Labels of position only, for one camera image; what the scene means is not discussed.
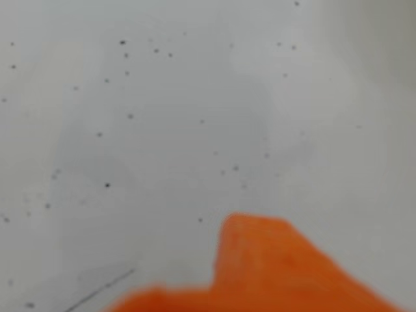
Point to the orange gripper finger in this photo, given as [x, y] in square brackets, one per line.
[276, 266]
[169, 300]

